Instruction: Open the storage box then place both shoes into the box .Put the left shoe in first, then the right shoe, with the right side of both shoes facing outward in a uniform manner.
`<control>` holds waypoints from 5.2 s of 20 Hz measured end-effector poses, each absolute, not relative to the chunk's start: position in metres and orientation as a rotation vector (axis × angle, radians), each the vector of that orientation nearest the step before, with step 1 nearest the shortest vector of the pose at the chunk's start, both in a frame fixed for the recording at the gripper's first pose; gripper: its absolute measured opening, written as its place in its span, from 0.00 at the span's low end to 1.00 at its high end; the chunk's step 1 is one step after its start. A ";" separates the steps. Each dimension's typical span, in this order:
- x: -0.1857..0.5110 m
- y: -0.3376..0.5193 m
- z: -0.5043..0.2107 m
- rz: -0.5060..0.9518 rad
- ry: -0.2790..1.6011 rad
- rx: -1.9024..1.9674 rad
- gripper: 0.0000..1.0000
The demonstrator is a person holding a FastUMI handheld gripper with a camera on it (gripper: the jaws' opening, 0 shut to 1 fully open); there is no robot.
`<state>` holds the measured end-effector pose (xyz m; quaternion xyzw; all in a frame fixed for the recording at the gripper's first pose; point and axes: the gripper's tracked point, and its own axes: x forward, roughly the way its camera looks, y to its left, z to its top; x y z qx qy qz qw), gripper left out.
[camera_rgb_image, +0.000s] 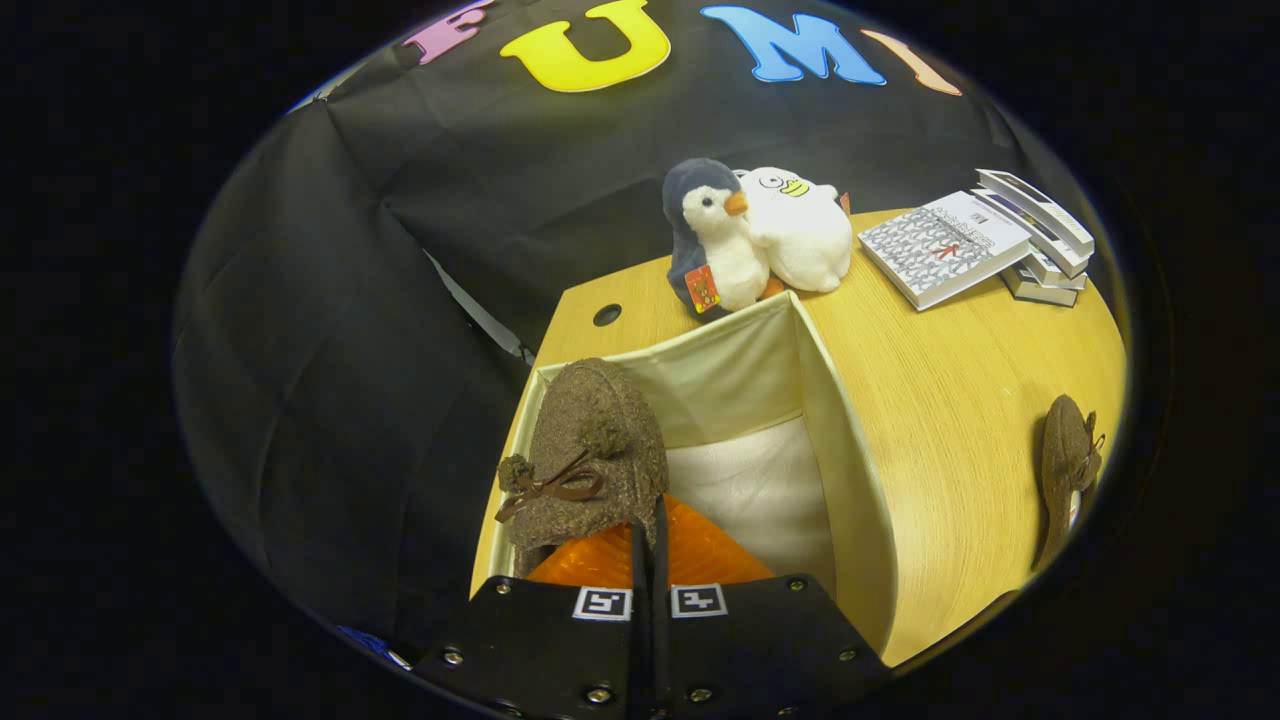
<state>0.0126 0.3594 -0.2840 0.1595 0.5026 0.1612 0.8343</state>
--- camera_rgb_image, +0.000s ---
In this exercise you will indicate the grey penguin plush toy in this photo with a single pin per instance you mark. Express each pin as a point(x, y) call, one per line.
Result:
point(715, 240)

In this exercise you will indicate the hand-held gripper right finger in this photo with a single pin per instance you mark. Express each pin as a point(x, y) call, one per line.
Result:
point(760, 645)

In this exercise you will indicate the brown fuzzy shoe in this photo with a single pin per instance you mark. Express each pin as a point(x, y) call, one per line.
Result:
point(590, 460)
point(1065, 470)

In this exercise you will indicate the white duck plush toy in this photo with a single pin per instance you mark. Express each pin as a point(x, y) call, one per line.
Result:
point(800, 230)

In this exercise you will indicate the plain white book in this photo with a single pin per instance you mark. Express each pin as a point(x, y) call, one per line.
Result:
point(1052, 273)

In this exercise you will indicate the grey book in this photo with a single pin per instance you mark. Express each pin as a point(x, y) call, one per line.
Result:
point(1040, 293)

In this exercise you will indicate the white book blue cover picture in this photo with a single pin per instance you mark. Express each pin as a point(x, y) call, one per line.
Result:
point(1040, 237)

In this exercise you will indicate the beige fabric storage box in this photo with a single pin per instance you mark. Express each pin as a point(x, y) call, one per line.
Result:
point(740, 380)

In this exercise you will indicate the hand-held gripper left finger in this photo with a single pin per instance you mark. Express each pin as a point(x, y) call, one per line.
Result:
point(540, 640)

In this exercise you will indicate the patterned cover white book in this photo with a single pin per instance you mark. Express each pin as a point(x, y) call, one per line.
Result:
point(940, 245)

